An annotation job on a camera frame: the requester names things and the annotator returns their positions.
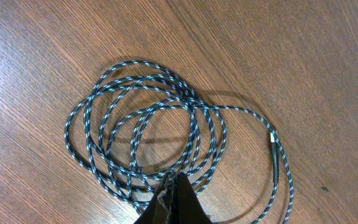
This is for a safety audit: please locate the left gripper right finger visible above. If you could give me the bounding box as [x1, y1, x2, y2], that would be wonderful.
[172, 173, 212, 224]

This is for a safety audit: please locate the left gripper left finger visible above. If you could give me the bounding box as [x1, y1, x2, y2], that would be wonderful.
[134, 172, 176, 224]

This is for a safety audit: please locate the braided black white cable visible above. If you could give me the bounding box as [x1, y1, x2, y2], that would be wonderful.
[63, 60, 295, 224]

